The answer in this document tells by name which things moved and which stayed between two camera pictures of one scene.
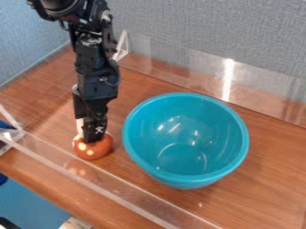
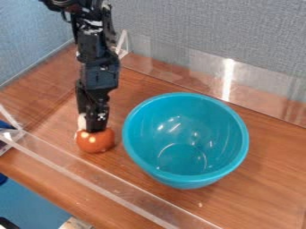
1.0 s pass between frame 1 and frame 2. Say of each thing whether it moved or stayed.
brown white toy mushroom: moved
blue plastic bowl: stayed
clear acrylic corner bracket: stayed
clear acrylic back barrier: stayed
